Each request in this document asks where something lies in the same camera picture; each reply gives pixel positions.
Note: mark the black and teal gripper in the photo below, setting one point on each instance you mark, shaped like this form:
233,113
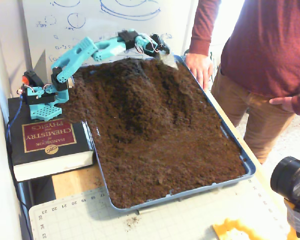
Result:
161,46

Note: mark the person in maroon shirt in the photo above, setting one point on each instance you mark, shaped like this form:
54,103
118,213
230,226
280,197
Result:
270,50

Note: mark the yellow printed plastic part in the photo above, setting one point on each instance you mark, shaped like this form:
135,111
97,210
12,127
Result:
227,228

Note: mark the spilled soil crumbs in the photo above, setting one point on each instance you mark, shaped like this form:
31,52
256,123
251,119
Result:
133,221

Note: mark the grey gridded cutting mat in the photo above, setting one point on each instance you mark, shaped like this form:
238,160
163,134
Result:
165,220

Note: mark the black chemistry handbook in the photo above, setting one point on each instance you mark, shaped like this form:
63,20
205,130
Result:
72,150

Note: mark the whiteboard with blue drawings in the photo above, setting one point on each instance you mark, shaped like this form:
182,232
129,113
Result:
102,22

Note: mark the blue plastic tray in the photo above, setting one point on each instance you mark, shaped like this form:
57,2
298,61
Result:
250,172

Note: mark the person's right hand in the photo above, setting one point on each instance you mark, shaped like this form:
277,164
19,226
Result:
198,66

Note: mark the black servo with orange disc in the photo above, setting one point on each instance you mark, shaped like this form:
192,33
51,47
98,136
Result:
33,78

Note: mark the blue tray of brown soil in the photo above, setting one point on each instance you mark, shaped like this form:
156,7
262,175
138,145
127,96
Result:
152,150

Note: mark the person's left hand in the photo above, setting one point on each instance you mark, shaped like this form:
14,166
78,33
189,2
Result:
285,102

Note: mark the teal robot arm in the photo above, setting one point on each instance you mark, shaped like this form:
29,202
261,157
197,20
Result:
75,55

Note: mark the person's right forearm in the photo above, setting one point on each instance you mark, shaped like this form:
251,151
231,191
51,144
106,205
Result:
202,27

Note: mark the black camera lens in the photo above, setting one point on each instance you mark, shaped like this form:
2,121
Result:
287,177

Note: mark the grey camera mount block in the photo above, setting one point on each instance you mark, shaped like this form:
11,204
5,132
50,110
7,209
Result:
297,220

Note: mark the grey metal strip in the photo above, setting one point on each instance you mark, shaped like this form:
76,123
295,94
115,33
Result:
146,211

